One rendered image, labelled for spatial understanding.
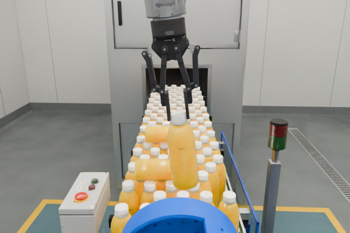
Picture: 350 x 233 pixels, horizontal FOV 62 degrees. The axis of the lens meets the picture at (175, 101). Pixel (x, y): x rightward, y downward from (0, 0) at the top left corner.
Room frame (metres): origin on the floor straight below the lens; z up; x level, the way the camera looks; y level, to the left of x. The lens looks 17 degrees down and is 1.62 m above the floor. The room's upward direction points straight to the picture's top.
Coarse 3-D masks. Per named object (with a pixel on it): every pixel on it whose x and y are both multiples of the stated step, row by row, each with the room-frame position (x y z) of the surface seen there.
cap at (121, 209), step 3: (117, 204) 0.72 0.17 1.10; (120, 204) 0.72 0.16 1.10; (123, 204) 0.72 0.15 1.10; (126, 204) 0.72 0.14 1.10; (117, 207) 0.71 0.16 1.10; (120, 207) 0.71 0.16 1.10; (123, 207) 0.71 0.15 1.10; (126, 207) 0.71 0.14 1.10; (117, 210) 0.69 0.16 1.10; (120, 210) 0.69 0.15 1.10; (123, 210) 0.69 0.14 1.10; (126, 210) 0.70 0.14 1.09; (117, 213) 0.69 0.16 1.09; (120, 213) 0.69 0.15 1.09; (123, 213) 0.69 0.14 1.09; (126, 213) 0.70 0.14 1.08
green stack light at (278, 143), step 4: (268, 136) 0.97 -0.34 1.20; (272, 136) 0.95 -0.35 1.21; (268, 140) 0.97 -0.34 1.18; (272, 140) 0.95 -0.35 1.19; (276, 140) 0.94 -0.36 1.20; (280, 140) 0.94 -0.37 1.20; (284, 140) 0.94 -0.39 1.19; (268, 144) 0.96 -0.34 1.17; (272, 144) 0.95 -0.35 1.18; (276, 144) 0.94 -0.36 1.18; (280, 144) 0.94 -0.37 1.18; (284, 144) 0.94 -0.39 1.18; (272, 148) 0.95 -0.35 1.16; (276, 148) 0.94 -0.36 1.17; (280, 148) 0.94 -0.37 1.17; (284, 148) 0.95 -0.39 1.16
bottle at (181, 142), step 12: (168, 132) 0.66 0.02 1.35; (180, 132) 0.64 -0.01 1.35; (192, 132) 0.66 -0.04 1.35; (168, 144) 0.65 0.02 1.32; (180, 144) 0.63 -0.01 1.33; (192, 144) 0.65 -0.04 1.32; (180, 156) 0.63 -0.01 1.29; (192, 156) 0.64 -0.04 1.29; (180, 168) 0.63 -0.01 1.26; (192, 168) 0.64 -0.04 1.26; (180, 180) 0.64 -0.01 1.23; (192, 180) 0.64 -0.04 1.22
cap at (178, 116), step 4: (172, 112) 0.68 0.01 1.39; (176, 112) 0.67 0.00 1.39; (180, 112) 0.67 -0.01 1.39; (184, 112) 0.67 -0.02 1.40; (172, 116) 0.65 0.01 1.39; (176, 116) 0.65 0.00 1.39; (180, 116) 0.65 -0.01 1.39; (184, 116) 0.65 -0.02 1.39; (172, 120) 0.66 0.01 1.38; (176, 120) 0.65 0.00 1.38; (180, 120) 0.65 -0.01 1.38; (184, 120) 0.66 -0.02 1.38
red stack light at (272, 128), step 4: (272, 128) 0.95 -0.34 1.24; (276, 128) 0.94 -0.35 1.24; (280, 128) 0.94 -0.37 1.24; (284, 128) 0.94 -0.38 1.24; (272, 132) 0.95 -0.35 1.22; (276, 132) 0.94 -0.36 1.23; (280, 132) 0.94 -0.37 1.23; (284, 132) 0.94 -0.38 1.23; (276, 136) 0.94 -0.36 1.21; (280, 136) 0.94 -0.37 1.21; (284, 136) 0.94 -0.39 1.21
